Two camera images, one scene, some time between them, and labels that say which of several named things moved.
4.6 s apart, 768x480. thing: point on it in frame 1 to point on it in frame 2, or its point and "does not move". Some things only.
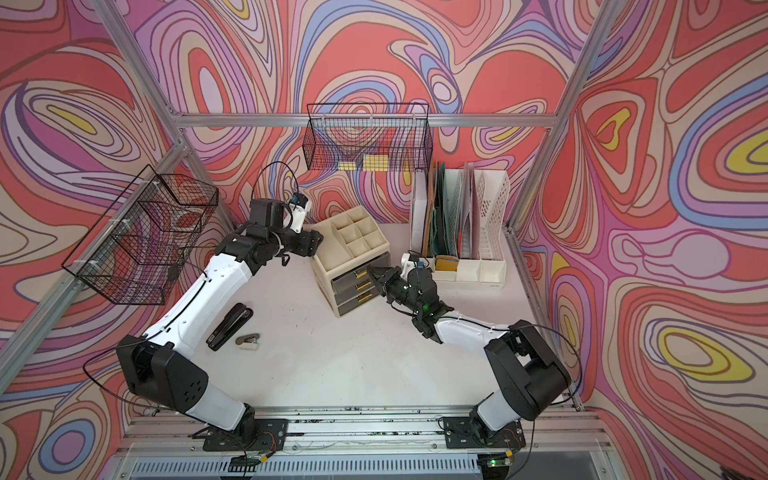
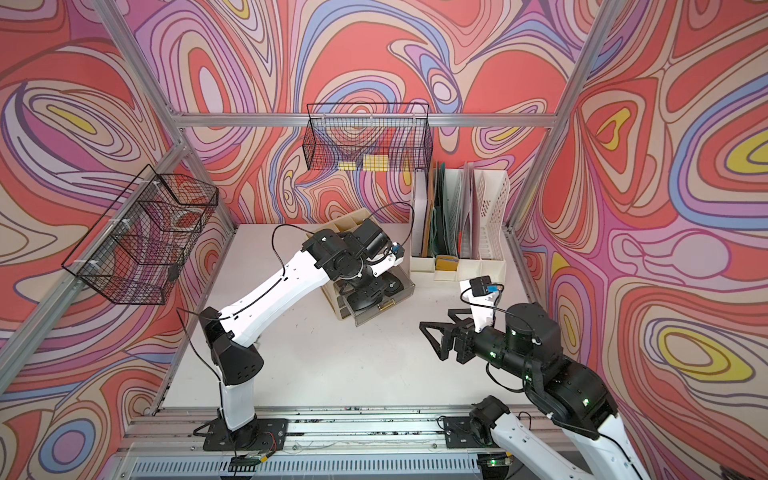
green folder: (441, 238) does not move
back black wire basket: (368, 137) does not move
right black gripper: (385, 281) to (464, 330)
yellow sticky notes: (371, 163) does not move
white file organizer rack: (456, 218) does not move
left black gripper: (307, 242) to (379, 288)
